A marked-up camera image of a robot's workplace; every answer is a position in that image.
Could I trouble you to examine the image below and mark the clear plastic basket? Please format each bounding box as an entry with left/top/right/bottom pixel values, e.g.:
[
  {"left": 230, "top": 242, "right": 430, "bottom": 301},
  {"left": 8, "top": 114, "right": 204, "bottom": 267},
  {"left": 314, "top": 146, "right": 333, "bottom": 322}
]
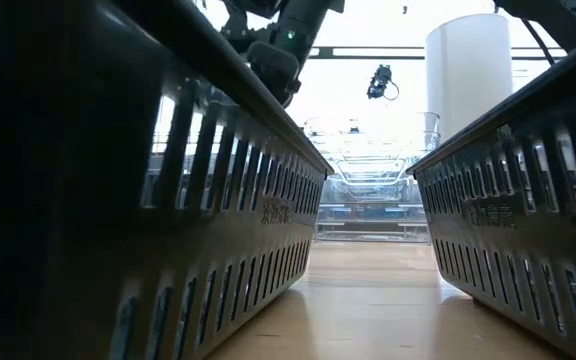
[
  {"left": 302, "top": 112, "right": 442, "bottom": 244},
  {"left": 335, "top": 158, "right": 409, "bottom": 187}
]

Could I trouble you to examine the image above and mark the black slotted plastic basket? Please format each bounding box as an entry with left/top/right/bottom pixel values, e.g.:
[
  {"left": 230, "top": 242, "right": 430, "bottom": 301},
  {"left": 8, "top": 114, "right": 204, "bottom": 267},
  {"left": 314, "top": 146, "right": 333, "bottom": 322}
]
[
  {"left": 406, "top": 30, "right": 576, "bottom": 360},
  {"left": 0, "top": 0, "right": 335, "bottom": 360}
]

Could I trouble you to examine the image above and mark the white cylindrical column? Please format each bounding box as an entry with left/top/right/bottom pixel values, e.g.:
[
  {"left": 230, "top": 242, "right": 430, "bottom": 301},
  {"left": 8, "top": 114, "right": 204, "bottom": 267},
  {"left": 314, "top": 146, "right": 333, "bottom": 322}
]
[{"left": 425, "top": 13, "right": 514, "bottom": 147}]

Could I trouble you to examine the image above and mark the black overhead camera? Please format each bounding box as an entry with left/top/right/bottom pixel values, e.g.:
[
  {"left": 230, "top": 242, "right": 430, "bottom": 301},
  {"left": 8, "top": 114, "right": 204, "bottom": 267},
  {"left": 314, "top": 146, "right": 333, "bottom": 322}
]
[{"left": 366, "top": 63, "right": 400, "bottom": 102}]

